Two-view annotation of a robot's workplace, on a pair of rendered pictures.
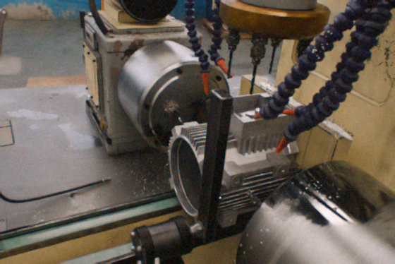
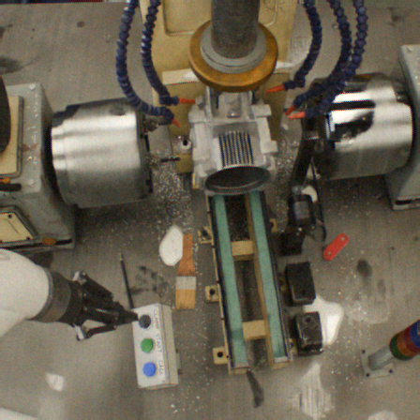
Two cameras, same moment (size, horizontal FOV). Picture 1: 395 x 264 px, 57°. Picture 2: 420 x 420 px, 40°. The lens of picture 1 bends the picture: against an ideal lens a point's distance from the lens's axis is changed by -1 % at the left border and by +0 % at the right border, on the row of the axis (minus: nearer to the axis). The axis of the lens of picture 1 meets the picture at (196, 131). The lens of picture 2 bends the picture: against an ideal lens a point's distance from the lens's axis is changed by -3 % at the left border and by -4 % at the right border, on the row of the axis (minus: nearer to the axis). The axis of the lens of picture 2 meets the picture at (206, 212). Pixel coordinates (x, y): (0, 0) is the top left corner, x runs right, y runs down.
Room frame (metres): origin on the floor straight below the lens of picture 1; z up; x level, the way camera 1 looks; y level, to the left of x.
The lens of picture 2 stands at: (0.40, 0.59, 2.27)
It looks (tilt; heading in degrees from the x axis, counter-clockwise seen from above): 68 degrees down; 294
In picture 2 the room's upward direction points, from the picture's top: 2 degrees counter-clockwise
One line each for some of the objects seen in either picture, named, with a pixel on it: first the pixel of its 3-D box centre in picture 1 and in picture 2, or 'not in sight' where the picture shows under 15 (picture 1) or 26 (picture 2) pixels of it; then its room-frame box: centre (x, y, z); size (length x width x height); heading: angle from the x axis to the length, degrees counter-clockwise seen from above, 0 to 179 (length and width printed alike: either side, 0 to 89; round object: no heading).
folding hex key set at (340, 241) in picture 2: not in sight; (335, 247); (0.29, 0.00, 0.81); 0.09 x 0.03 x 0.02; 68
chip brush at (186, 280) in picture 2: not in sight; (186, 272); (0.63, 0.21, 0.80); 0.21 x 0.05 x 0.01; 111
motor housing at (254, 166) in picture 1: (230, 166); (232, 143); (0.62, -0.07, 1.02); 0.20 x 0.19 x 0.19; 118
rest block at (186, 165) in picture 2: not in sight; (186, 153); (0.75, -0.08, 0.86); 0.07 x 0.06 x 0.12; 29
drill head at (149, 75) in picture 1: (164, 88); (84, 155); (0.93, 0.10, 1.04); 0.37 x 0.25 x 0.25; 29
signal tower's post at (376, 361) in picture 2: not in sight; (400, 348); (0.09, 0.25, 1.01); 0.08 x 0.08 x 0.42; 29
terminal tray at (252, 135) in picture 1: (253, 122); (230, 109); (0.64, -0.11, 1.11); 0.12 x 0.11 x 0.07; 118
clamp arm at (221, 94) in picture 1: (211, 173); (302, 164); (0.44, -0.03, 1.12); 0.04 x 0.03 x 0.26; 119
